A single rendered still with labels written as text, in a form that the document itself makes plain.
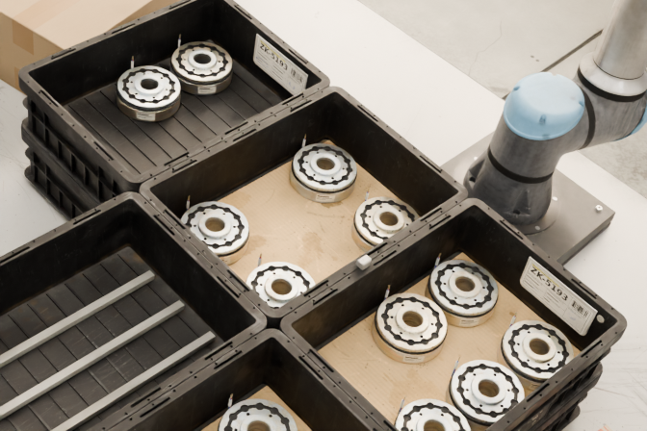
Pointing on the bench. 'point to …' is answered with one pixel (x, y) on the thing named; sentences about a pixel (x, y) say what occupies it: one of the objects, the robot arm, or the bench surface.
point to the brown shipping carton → (77, 0)
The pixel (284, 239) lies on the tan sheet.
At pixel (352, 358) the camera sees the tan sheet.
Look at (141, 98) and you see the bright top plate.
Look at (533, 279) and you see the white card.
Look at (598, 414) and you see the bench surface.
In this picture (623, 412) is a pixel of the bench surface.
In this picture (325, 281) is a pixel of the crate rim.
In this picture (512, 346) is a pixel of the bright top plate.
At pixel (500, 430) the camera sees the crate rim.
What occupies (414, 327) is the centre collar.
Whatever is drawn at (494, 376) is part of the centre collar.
